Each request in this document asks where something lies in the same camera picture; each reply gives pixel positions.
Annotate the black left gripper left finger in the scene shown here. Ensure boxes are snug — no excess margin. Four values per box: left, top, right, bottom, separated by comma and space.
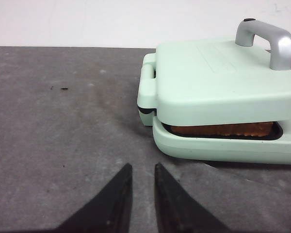
55, 163, 133, 233

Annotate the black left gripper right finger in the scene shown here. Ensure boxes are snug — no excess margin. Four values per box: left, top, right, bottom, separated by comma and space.
155, 163, 230, 233

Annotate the white bread slice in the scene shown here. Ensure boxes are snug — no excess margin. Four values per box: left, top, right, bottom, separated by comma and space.
171, 122, 274, 136

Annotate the breakfast maker hinged lid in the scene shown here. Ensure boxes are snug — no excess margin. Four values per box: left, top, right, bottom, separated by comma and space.
149, 20, 291, 126

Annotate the mint green breakfast maker base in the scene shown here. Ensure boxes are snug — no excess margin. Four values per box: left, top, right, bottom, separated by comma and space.
137, 53, 291, 165

